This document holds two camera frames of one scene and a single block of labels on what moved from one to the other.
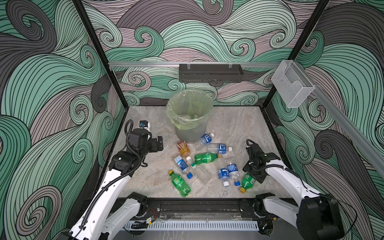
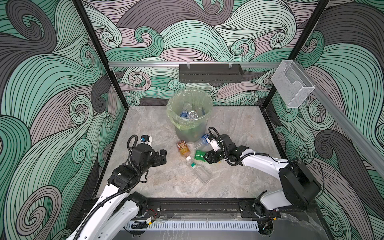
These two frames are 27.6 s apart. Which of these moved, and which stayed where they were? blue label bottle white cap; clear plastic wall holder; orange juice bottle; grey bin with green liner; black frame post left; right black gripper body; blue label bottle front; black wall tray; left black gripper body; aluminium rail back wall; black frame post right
Moved: blue label bottle white cap; blue label bottle front; right black gripper body; left black gripper body
Stayed: black frame post right; black wall tray; aluminium rail back wall; grey bin with green liner; clear plastic wall holder; black frame post left; orange juice bottle
